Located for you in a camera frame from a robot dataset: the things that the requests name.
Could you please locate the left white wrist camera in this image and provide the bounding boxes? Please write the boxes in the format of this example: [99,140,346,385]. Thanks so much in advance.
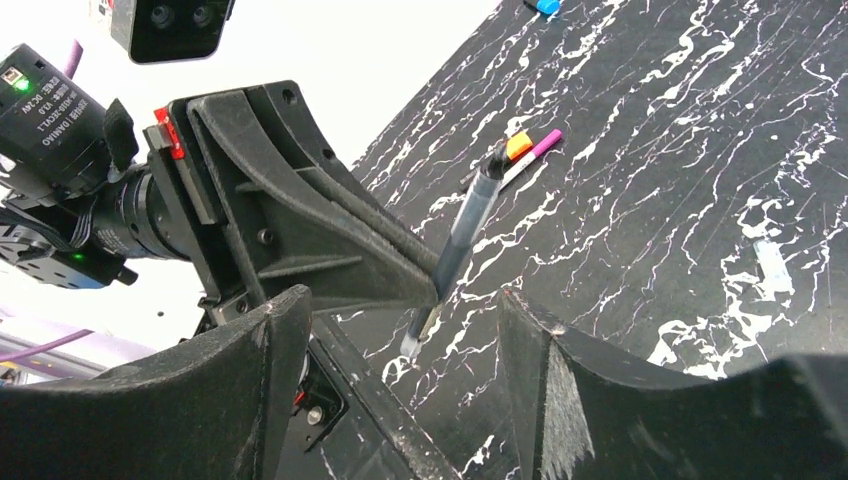
[87,0,235,64]

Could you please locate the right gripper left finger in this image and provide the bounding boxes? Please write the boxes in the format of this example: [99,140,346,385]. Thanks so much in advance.
[1,285,312,479]

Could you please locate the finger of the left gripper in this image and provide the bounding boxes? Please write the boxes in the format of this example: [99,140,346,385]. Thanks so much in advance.
[245,80,437,272]
[189,89,437,313]

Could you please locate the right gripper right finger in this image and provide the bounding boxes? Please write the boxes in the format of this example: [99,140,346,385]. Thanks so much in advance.
[498,290,847,479]

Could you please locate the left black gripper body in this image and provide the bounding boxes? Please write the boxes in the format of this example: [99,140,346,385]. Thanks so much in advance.
[92,98,251,325]

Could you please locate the blue capped black marker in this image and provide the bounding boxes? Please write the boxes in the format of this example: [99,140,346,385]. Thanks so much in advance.
[524,0,562,16]

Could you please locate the white marker pen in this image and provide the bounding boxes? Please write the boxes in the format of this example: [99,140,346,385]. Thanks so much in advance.
[500,152,538,191]

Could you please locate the black ballpoint pen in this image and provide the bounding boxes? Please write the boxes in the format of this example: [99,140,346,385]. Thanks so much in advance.
[400,142,511,360]

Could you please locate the orange black highlighter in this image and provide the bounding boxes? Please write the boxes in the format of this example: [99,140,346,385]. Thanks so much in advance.
[459,130,534,193]

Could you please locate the magenta pen cap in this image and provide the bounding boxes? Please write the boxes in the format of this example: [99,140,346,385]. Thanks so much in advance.
[530,129,563,158]

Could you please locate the clear pen cap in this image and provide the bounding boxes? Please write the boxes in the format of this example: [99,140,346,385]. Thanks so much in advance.
[753,238,794,293]

